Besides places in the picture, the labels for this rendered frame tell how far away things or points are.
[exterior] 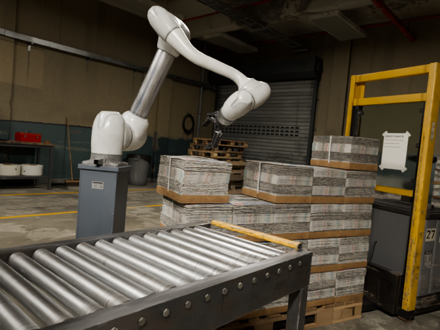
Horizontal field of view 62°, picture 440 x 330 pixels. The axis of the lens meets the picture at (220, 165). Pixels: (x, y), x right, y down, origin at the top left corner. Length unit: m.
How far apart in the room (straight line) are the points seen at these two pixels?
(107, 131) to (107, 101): 7.41
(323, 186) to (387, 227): 0.97
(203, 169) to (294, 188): 0.65
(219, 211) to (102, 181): 0.64
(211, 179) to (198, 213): 0.19
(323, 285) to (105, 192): 1.56
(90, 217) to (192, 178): 0.54
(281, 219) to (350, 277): 0.78
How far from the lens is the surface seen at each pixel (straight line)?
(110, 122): 1.88
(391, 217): 3.24
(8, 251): 1.21
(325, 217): 2.52
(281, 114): 9.95
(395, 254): 3.25
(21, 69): 8.49
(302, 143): 9.54
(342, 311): 2.87
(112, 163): 1.85
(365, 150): 2.71
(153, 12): 1.94
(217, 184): 1.98
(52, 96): 8.66
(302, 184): 2.33
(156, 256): 1.16
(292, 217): 2.33
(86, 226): 1.93
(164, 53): 2.03
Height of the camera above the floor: 1.15
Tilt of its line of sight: 3 degrees down
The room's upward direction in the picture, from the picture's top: 5 degrees clockwise
